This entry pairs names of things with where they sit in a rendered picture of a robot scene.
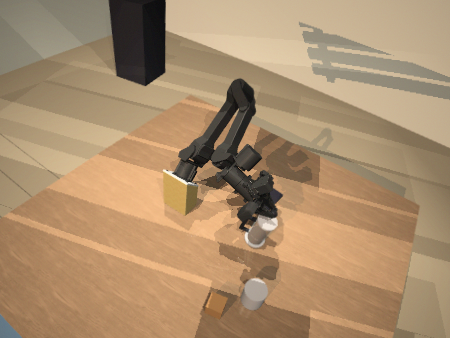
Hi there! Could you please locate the glass french press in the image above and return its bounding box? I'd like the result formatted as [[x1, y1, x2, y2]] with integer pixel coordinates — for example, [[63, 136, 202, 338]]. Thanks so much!
[[239, 209, 278, 248]]

